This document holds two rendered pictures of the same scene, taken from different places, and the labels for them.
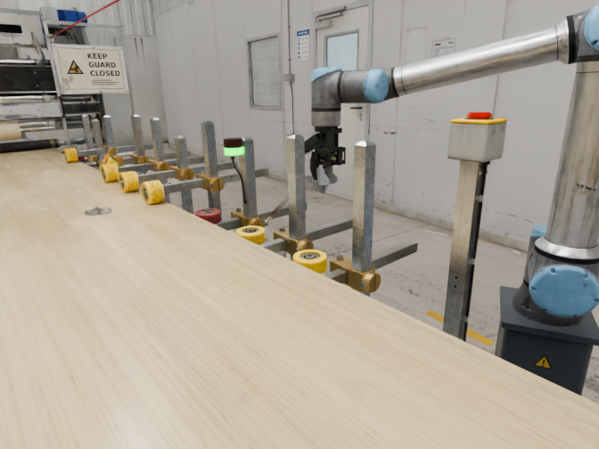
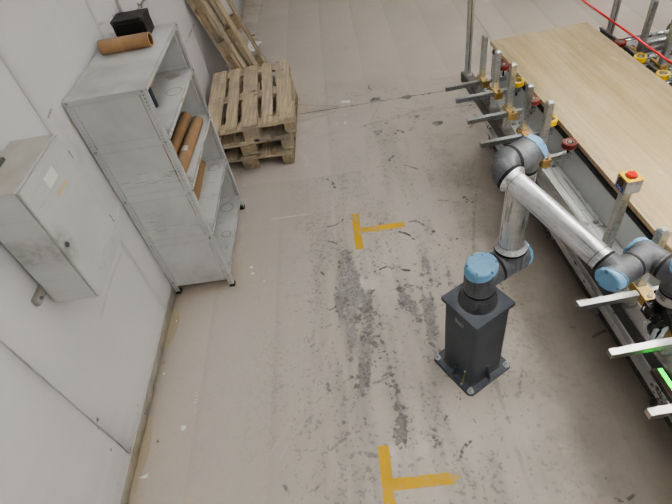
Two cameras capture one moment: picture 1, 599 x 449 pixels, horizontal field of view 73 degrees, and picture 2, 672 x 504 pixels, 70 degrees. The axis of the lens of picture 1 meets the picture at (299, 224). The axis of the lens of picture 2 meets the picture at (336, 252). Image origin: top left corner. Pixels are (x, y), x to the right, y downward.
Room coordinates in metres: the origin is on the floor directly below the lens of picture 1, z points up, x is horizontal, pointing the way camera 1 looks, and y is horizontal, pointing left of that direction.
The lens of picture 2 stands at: (2.62, -0.32, 2.58)
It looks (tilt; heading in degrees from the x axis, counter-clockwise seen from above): 45 degrees down; 221
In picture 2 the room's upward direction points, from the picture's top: 12 degrees counter-clockwise
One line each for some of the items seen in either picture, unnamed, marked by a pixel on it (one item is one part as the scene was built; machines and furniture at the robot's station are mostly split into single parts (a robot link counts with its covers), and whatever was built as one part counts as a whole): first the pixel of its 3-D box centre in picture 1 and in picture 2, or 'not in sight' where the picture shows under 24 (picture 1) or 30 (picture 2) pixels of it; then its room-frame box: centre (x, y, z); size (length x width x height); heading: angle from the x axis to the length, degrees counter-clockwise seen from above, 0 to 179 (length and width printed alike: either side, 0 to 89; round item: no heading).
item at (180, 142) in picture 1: (185, 192); not in sight; (1.71, 0.48, 0.86); 0.04 x 0.04 x 0.48; 40
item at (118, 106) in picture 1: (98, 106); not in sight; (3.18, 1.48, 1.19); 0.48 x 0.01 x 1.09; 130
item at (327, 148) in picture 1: (327, 146); (662, 308); (1.27, -0.09, 1.11); 0.09 x 0.08 x 0.12; 41
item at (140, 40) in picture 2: not in sight; (125, 43); (0.99, -3.00, 1.59); 0.30 x 0.08 x 0.08; 126
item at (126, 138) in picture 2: not in sight; (176, 168); (1.07, -2.93, 0.78); 0.90 x 0.45 x 1.55; 36
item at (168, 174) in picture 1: (185, 171); not in sight; (1.75, 0.49, 0.95); 0.50 x 0.04 x 0.04; 130
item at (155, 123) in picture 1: (161, 170); not in sight; (1.90, 0.64, 0.93); 0.04 x 0.04 x 0.48; 40
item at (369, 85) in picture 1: (364, 86); (646, 257); (1.24, -0.20, 1.28); 0.12 x 0.12 x 0.09; 63
